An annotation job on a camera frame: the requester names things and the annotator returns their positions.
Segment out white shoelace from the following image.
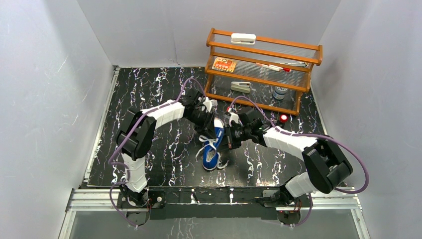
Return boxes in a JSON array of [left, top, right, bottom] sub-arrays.
[[195, 135, 228, 171]]

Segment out white box top shelf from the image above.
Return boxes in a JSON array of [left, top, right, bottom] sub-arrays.
[[230, 33, 256, 45]]

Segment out grey stapler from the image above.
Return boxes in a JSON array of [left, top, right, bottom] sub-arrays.
[[230, 82, 251, 94]]

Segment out wooden shelf rack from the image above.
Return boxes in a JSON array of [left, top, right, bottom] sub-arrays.
[[205, 28, 323, 116]]

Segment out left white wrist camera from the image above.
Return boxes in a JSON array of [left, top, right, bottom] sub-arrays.
[[201, 97, 218, 113]]

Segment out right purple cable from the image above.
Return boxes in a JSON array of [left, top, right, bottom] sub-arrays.
[[228, 96, 370, 228]]

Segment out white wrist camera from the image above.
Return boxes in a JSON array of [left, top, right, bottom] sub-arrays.
[[224, 112, 241, 127], [201, 97, 218, 113]]

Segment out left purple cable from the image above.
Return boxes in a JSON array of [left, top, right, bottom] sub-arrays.
[[108, 77, 207, 228]]

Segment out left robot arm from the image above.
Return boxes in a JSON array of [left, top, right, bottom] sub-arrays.
[[116, 90, 217, 207]]

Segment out blue canvas sneaker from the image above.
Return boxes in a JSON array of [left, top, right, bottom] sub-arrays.
[[201, 118, 227, 171]]

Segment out red emergency button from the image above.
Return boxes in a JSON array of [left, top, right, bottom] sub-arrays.
[[276, 114, 289, 128]]

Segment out red white marker pen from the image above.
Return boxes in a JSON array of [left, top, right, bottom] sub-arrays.
[[255, 63, 291, 72]]

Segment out orange snack packet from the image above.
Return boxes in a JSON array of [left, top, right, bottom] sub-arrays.
[[211, 57, 237, 73]]

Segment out small bottle on shelf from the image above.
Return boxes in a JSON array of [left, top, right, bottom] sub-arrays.
[[272, 87, 289, 100]]

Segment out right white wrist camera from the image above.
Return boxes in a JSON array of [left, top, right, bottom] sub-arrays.
[[224, 112, 241, 127]]

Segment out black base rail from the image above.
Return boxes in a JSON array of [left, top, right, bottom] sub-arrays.
[[66, 184, 362, 228]]

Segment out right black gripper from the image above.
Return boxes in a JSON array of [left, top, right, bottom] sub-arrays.
[[216, 123, 251, 151]]

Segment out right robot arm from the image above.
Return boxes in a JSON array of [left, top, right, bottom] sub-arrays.
[[223, 107, 353, 206]]

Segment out purple cable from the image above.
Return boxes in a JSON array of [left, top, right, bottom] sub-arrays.
[[228, 96, 370, 228], [108, 77, 207, 228]]

